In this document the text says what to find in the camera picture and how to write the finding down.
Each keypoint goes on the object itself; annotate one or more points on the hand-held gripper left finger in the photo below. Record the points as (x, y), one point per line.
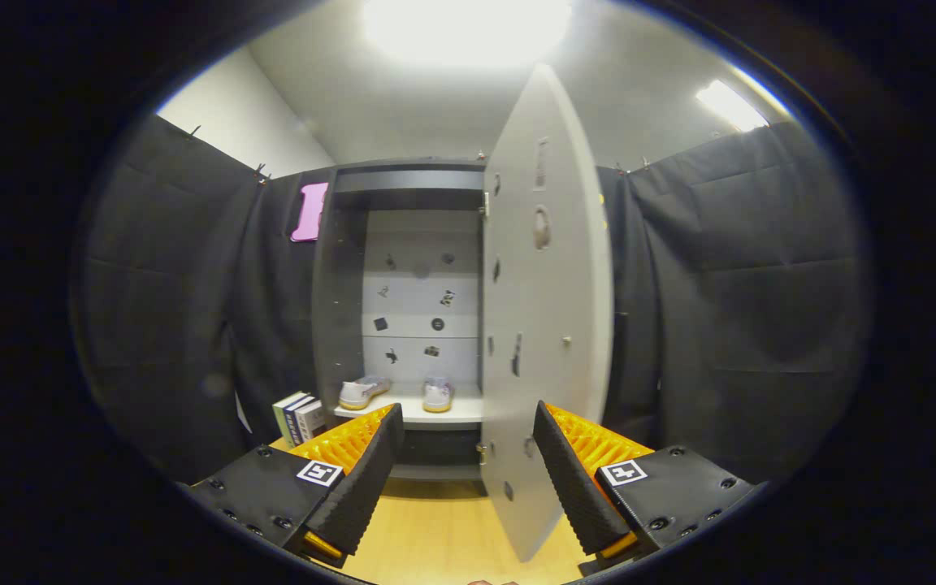
(370, 471)

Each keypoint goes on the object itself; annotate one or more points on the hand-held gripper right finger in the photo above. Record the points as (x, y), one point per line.
(572, 479)

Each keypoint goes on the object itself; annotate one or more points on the white shoe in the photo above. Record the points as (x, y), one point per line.
(358, 393)
(438, 396)

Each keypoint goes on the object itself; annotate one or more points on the beige shoe cabinet door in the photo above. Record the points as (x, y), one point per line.
(549, 309)

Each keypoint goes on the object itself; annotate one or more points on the dark grey shoe cabinet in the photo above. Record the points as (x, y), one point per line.
(338, 284)

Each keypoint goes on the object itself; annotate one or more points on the white cabinet shelf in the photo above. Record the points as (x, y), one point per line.
(460, 410)

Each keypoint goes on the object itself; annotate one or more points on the white grey book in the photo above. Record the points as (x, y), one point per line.
(314, 416)

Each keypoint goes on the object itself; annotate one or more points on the dark blue book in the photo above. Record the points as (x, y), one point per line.
(297, 421)

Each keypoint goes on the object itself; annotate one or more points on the green and white book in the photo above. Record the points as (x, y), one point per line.
(283, 414)

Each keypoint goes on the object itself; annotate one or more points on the black backdrop cloth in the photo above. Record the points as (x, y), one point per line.
(760, 284)

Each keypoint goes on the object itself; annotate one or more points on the long ceiling light strip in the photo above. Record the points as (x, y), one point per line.
(730, 104)

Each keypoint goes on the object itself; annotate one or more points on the square ceiling light panel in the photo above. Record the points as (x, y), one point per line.
(468, 28)

